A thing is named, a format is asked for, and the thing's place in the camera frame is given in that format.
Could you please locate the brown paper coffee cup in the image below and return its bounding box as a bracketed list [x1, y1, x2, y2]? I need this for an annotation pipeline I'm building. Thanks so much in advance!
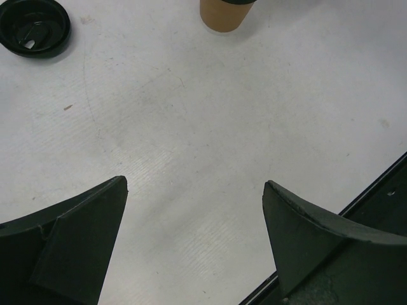
[199, 0, 254, 33]

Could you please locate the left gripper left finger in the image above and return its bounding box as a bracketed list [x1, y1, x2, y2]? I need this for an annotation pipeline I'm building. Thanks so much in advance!
[1, 176, 128, 304]

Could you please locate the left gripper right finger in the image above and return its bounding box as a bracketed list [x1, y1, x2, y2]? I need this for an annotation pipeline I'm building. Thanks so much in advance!
[263, 181, 406, 304]

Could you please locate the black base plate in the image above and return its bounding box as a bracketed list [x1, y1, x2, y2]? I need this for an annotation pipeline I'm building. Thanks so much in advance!
[244, 156, 406, 304]

